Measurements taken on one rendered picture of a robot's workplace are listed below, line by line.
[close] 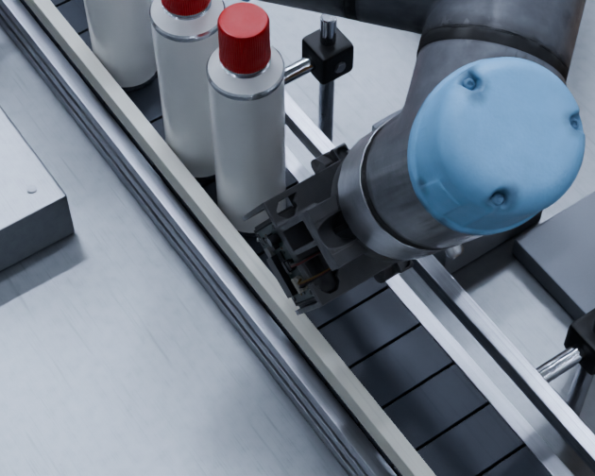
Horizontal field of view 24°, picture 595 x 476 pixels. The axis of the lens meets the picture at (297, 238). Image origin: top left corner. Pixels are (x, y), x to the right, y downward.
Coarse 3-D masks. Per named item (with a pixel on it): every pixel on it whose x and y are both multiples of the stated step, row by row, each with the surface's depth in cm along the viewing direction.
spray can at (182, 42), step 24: (168, 0) 91; (192, 0) 91; (216, 0) 93; (168, 24) 92; (192, 24) 92; (216, 24) 93; (168, 48) 93; (192, 48) 93; (168, 72) 96; (192, 72) 95; (168, 96) 98; (192, 96) 97; (168, 120) 101; (192, 120) 99; (168, 144) 103; (192, 144) 101; (192, 168) 104
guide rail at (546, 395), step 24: (288, 96) 99; (288, 120) 99; (312, 144) 97; (432, 264) 91; (432, 288) 91; (456, 288) 90; (456, 312) 90; (480, 312) 89; (480, 336) 88; (504, 336) 88; (504, 360) 87; (528, 384) 86; (552, 408) 85; (576, 432) 84
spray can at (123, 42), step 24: (96, 0) 102; (120, 0) 102; (144, 0) 104; (96, 24) 105; (120, 24) 104; (144, 24) 105; (96, 48) 107; (120, 48) 106; (144, 48) 107; (120, 72) 108; (144, 72) 109
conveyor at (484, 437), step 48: (96, 96) 113; (144, 96) 110; (384, 288) 100; (288, 336) 98; (336, 336) 97; (384, 336) 97; (384, 384) 95; (432, 384) 95; (432, 432) 93; (480, 432) 93
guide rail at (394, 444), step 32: (32, 0) 111; (64, 32) 109; (96, 64) 107; (128, 128) 105; (160, 160) 102; (192, 192) 100; (224, 224) 99; (256, 256) 97; (256, 288) 97; (288, 320) 94; (320, 352) 93; (352, 384) 91; (384, 416) 90; (384, 448) 90
